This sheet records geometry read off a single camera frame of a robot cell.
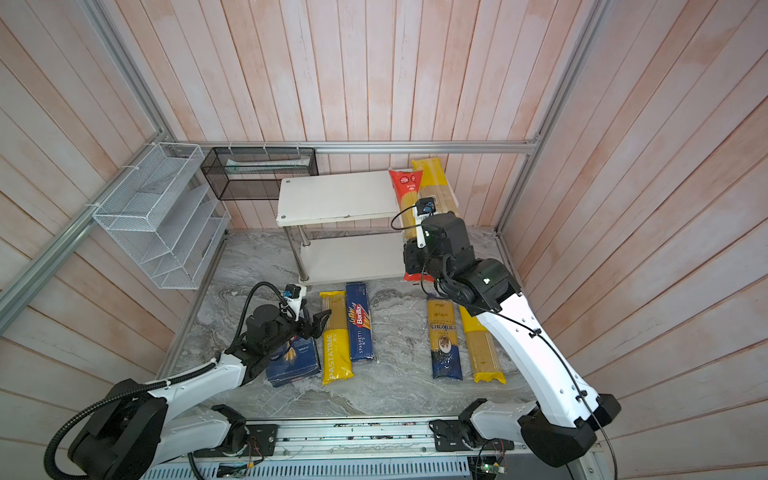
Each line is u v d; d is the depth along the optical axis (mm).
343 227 1254
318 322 762
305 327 746
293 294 717
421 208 537
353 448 731
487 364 836
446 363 842
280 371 781
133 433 409
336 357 850
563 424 370
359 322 903
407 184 660
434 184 811
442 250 459
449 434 741
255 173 1061
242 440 701
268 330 657
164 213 728
